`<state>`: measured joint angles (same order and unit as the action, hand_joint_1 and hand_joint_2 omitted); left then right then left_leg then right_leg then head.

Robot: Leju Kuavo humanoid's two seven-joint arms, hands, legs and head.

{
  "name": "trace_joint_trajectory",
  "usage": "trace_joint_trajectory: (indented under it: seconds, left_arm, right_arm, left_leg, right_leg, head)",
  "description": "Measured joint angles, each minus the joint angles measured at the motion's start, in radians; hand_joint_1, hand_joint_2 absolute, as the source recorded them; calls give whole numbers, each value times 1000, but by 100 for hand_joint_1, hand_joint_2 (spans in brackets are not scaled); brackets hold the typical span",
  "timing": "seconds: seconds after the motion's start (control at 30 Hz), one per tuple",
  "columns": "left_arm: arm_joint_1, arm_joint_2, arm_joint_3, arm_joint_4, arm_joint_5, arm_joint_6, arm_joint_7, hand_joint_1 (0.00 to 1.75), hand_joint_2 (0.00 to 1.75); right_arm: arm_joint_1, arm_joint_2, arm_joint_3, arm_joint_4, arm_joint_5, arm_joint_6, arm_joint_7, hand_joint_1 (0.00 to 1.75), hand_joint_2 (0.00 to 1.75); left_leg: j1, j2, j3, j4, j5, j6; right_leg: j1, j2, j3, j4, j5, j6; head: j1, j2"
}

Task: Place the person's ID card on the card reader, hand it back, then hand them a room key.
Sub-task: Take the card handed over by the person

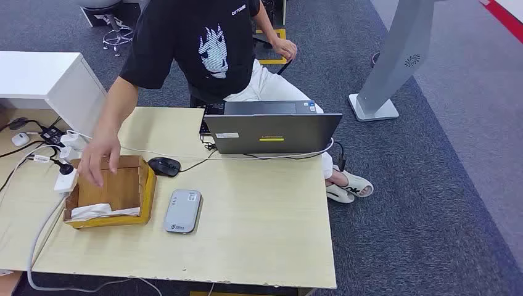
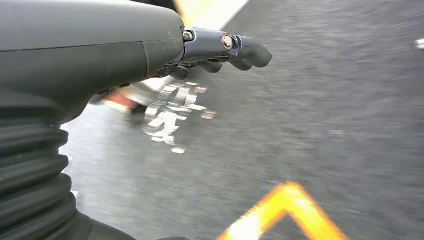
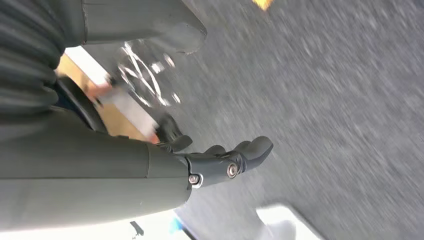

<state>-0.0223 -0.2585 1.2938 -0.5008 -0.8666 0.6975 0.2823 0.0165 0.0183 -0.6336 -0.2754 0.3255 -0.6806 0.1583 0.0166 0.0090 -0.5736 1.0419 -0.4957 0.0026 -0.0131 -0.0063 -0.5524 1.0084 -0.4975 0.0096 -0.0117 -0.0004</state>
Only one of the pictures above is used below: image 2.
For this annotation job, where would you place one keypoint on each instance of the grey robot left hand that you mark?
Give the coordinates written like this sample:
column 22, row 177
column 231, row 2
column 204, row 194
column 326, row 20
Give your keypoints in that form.
column 82, row 49

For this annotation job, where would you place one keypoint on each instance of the chrome base stool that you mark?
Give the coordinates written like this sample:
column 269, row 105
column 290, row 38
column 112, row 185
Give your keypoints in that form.
column 169, row 116

